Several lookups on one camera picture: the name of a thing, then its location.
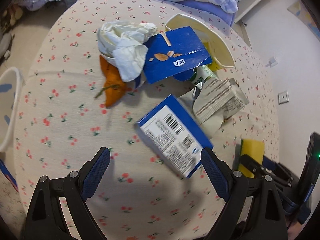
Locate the white plastic trash bin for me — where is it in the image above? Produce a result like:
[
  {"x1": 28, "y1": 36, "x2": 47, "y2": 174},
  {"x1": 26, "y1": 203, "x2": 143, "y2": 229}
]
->
[{"x1": 0, "y1": 67, "x2": 23, "y2": 152}]

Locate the white tissue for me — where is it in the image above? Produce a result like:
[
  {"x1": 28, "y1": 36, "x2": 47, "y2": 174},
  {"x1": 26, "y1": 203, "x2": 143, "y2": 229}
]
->
[{"x1": 97, "y1": 21, "x2": 157, "y2": 82}]

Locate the white wall socket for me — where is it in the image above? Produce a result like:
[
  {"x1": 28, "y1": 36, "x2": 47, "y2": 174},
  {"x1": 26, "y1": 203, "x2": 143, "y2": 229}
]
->
[{"x1": 278, "y1": 91, "x2": 289, "y2": 105}]

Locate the orange peel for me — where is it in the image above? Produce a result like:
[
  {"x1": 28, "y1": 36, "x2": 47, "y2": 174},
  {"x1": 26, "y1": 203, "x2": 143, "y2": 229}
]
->
[{"x1": 95, "y1": 55, "x2": 127, "y2": 108}]

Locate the floral cherry tablecloth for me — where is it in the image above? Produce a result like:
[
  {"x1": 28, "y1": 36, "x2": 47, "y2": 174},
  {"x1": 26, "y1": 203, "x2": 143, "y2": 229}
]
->
[{"x1": 14, "y1": 0, "x2": 279, "y2": 239}]

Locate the dark blue cardboard box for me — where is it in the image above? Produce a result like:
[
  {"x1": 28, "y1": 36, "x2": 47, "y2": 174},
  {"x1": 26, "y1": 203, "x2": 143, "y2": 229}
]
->
[{"x1": 135, "y1": 27, "x2": 213, "y2": 88}]

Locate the green scouring pad sponge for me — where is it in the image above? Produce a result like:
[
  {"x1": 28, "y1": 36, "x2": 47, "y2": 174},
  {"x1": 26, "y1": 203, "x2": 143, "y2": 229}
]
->
[{"x1": 238, "y1": 139, "x2": 265, "y2": 178}]

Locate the blue white printed box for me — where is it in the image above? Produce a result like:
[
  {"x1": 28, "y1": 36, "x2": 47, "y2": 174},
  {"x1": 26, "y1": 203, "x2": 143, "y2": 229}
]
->
[{"x1": 135, "y1": 95, "x2": 214, "y2": 178}]

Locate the white wall plug adapter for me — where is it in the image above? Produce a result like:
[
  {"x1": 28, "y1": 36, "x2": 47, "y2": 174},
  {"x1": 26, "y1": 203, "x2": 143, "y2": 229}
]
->
[{"x1": 265, "y1": 57, "x2": 278, "y2": 67}]

